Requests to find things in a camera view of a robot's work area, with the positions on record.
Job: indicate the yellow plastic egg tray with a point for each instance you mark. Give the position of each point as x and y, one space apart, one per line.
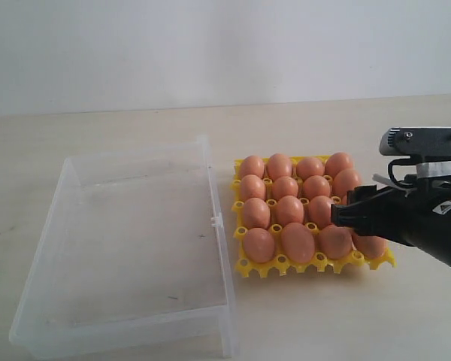
281 261

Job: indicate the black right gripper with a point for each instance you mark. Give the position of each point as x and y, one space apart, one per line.
414 216

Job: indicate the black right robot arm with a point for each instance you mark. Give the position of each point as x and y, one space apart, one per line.
417 218

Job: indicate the brown egg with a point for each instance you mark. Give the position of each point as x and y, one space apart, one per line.
256 214
289 209
319 211
252 186
259 245
371 247
298 242
335 242
346 180
338 162
314 186

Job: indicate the clear plastic tray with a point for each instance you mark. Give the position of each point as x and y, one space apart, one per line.
133 252

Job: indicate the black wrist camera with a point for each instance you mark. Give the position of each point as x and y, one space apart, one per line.
424 142

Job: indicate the brown egg lone front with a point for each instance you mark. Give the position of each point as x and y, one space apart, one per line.
284 186

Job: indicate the brown egg slot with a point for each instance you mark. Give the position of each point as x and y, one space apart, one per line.
309 166
252 165
279 165

